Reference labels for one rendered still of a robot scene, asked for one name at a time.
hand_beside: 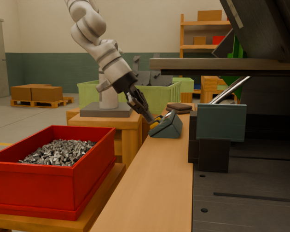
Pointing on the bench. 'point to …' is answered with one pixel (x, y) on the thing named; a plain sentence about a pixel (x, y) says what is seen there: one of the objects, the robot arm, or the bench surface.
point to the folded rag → (179, 108)
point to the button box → (167, 127)
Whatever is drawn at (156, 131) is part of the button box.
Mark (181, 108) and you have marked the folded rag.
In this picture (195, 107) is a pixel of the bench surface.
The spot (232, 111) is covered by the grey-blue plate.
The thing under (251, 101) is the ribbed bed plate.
